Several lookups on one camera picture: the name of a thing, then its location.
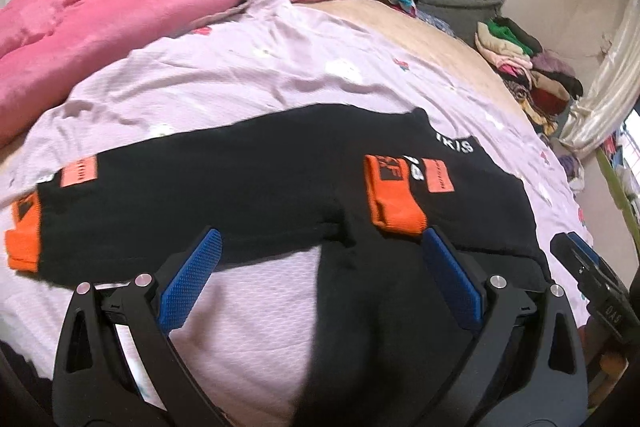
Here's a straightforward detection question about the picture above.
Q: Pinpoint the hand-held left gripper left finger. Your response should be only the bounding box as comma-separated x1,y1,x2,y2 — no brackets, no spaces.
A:
51,227,232,427

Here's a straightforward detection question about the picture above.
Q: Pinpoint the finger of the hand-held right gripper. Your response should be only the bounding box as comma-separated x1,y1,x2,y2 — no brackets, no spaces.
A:
549,231,603,280

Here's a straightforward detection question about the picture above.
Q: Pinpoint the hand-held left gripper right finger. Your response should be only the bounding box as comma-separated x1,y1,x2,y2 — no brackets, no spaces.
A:
400,227,588,427

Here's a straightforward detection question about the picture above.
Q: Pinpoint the black shirt with orange patches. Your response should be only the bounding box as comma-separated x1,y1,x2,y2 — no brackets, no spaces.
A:
5,104,553,427

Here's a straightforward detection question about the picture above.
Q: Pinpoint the pile of mixed clothes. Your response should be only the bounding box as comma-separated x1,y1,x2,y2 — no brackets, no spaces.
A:
474,17,584,136

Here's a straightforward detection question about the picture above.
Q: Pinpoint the green rack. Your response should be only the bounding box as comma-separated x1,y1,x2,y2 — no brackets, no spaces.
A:
594,151,640,230

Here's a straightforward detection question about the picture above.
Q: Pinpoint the purple cloth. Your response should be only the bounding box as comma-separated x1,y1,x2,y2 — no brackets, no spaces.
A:
559,153,586,194

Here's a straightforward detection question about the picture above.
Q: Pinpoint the cream satin curtain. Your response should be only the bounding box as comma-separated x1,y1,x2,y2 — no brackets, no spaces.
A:
557,0,640,158

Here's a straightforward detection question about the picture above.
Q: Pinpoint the lilac floral bed sheet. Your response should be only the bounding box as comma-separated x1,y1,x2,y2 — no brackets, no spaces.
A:
0,0,601,427

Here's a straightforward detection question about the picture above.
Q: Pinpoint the beige mattress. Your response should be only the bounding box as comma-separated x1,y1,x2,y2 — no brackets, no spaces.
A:
294,0,527,108

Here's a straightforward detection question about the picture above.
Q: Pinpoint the dark patterned cloth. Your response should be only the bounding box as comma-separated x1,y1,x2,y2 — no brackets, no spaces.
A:
416,7,457,36

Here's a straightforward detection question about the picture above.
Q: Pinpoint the pink plush blanket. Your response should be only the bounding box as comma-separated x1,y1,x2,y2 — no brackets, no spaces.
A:
0,0,363,148

